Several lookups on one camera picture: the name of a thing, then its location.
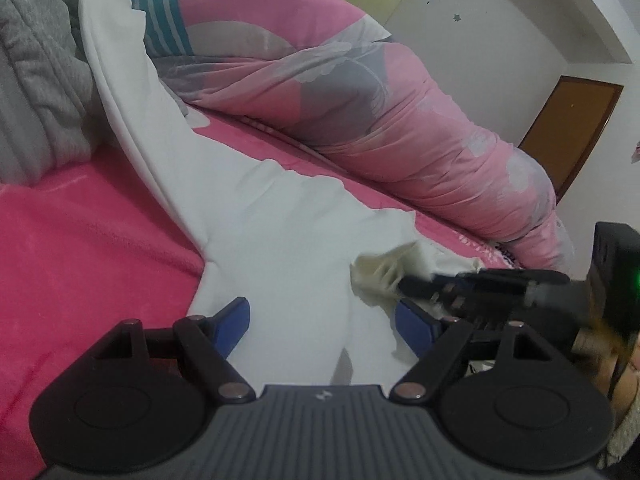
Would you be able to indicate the pink grey floral quilt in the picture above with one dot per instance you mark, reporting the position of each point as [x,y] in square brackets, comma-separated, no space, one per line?
[400,125]

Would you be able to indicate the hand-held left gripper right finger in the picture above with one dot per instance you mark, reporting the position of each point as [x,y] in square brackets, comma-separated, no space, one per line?
[415,325]

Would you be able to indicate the grey garment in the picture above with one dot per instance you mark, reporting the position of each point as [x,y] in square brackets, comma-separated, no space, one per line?
[40,85]

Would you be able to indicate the pink floral blanket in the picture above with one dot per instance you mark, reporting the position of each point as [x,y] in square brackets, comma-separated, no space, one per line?
[90,240]

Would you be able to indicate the wooden door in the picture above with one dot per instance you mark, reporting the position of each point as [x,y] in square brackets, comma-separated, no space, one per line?
[570,130]

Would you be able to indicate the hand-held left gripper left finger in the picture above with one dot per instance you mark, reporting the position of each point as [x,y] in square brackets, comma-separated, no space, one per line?
[230,322]

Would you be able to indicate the person's right forearm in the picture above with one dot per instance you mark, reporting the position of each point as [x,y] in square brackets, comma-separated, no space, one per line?
[627,385]

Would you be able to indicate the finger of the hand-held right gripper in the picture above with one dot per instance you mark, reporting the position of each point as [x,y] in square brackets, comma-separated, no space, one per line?
[485,305]
[500,279]

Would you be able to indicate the white shirt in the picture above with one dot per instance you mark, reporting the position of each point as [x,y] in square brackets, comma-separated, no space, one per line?
[275,235]

